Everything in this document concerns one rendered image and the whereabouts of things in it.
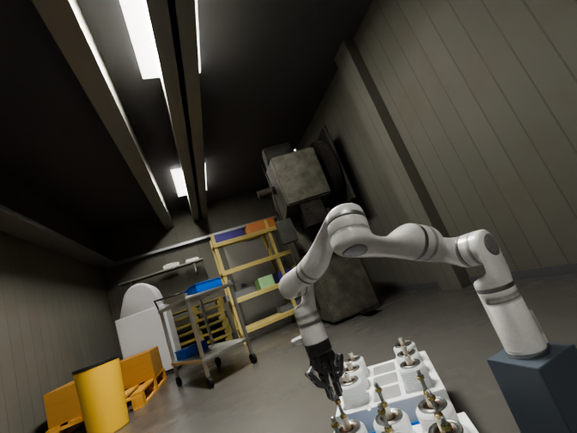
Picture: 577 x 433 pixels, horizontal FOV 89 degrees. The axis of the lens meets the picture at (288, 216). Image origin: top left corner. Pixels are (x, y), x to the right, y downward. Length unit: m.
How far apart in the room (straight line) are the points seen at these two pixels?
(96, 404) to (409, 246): 3.13
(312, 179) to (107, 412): 3.30
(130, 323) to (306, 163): 3.69
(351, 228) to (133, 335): 5.06
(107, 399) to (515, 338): 3.15
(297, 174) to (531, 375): 3.53
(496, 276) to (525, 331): 0.14
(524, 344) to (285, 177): 3.47
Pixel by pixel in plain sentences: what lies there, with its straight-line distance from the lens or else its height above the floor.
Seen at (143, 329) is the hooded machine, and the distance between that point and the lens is 5.46.
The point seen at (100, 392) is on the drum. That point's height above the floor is 0.36.
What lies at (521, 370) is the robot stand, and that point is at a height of 0.29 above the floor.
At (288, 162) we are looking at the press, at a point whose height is 2.20.
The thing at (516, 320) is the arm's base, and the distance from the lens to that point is 0.97.
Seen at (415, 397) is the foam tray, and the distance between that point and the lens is 1.24.
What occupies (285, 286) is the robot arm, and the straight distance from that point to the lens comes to 0.88.
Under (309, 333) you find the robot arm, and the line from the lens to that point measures 0.90.
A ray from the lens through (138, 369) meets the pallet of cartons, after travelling 4.60.
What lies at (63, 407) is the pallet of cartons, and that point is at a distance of 4.21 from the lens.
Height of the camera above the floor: 0.68
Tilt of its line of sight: 12 degrees up
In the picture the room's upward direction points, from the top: 21 degrees counter-clockwise
